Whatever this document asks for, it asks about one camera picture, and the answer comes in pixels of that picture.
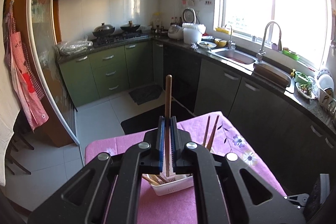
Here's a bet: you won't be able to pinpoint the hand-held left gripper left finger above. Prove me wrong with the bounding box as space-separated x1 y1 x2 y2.
28 116 165 224

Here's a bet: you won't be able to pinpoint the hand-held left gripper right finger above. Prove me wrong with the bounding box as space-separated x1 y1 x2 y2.
171 116 306 224

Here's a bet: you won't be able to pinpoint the white plastic utensil caddy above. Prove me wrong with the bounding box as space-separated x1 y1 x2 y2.
150 161 195 196

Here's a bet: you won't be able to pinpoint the black floor mat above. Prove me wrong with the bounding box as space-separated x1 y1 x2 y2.
121 102 197 135

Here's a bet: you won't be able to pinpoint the grey floor mat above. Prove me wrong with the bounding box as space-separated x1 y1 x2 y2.
129 84 163 105

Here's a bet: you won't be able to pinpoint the purple floral tablecloth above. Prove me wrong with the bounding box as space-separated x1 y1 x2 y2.
84 111 288 224

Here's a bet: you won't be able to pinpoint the dark lower cabinets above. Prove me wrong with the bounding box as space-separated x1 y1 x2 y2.
163 43 336 169

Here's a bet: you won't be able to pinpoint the countertop dish rack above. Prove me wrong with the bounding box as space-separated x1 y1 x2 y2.
319 88 336 114

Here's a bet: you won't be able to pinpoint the plate of food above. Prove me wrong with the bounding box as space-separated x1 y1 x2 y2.
295 82 315 100

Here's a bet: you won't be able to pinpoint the white patterned dishes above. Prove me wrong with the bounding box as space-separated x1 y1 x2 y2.
316 69 335 93

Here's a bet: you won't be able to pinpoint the white plate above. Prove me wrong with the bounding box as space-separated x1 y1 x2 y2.
197 41 217 49

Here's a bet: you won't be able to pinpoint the green basket of greens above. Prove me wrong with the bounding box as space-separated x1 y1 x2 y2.
294 71 314 83

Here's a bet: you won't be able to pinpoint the green lower cabinets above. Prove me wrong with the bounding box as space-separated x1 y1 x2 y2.
58 42 164 107

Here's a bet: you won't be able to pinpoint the steel sink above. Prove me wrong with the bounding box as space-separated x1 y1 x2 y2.
210 47 258 65

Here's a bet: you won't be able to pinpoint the white plastic container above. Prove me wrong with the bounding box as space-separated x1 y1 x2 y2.
182 23 205 45

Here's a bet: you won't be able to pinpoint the white rice cooker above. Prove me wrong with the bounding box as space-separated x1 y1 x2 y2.
168 25 184 40

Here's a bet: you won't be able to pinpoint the gas stove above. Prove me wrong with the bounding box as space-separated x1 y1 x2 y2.
93 32 150 46

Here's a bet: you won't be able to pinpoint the small steel faucet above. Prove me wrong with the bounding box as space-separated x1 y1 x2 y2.
225 25 235 50

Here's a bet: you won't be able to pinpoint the black wok with lid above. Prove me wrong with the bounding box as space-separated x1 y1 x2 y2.
92 22 116 38

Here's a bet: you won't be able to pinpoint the tall steel faucet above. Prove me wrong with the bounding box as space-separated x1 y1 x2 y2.
256 21 282 63

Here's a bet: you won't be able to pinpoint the silver round lid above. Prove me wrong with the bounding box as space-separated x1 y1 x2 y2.
182 7 196 24

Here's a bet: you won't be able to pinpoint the clear plastic bag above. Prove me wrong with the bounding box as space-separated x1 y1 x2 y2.
56 40 93 55

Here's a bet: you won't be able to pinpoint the green tray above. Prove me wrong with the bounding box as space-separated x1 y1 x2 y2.
282 48 300 60

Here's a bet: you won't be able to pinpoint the dark wooden chair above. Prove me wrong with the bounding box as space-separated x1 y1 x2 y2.
5 109 34 174

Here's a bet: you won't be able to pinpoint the red checked apron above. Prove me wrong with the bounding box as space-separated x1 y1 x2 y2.
3 0 50 132

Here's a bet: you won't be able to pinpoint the glass sliding door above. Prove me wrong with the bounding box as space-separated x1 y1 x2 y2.
28 0 80 146

